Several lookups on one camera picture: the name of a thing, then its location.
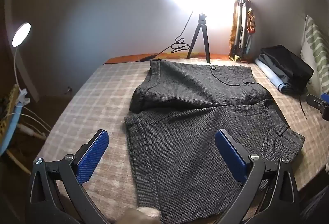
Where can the checked beige blanket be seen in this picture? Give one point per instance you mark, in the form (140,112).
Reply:
(84,116)

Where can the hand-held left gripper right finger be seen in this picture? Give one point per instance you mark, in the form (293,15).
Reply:
(230,156)

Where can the black mini tripod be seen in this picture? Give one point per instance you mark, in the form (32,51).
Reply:
(200,36)

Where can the stack of folded dark clothes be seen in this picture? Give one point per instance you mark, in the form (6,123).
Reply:
(285,67)

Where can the silver folded tripod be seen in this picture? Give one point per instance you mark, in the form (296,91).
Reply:
(240,29)

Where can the small orange figurine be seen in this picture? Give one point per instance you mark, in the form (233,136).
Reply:
(252,21)

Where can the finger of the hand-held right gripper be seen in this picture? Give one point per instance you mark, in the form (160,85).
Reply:
(318,104)

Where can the green white patterned pillow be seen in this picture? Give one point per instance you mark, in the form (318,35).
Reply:
(317,52)

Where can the dark grey checked pants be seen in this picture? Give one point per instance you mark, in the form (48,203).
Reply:
(195,121)

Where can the white clip-on desk lamp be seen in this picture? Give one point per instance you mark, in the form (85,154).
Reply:
(19,41)

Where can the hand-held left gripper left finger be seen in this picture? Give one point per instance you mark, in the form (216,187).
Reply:
(93,156)

